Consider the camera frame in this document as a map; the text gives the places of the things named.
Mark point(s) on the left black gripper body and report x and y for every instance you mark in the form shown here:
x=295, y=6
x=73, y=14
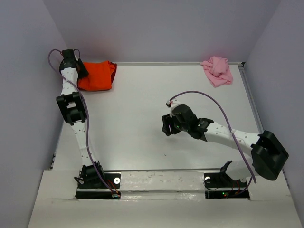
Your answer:
x=75, y=61

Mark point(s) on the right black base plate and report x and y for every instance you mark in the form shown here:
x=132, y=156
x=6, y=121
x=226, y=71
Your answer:
x=225, y=186

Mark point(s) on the white front cover board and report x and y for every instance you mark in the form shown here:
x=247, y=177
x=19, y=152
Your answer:
x=53, y=209

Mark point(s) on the orange t-shirt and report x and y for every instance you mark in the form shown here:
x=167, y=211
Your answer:
x=99, y=78

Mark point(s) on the dark red folded t-shirt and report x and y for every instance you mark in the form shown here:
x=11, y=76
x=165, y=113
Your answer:
x=113, y=69

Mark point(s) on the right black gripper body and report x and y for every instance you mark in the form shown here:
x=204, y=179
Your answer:
x=179, y=126

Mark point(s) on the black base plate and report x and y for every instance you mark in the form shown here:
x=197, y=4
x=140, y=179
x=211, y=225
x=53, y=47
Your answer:
x=225, y=186
x=95, y=189

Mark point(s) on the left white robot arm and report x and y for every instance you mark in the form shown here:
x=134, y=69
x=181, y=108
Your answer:
x=74, y=111

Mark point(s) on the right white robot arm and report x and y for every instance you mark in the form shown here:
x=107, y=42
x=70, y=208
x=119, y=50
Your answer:
x=262, y=154

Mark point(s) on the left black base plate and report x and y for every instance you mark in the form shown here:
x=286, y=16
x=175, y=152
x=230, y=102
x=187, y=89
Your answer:
x=95, y=189

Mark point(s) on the pink crumpled t-shirt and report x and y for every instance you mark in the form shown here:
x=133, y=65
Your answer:
x=217, y=71

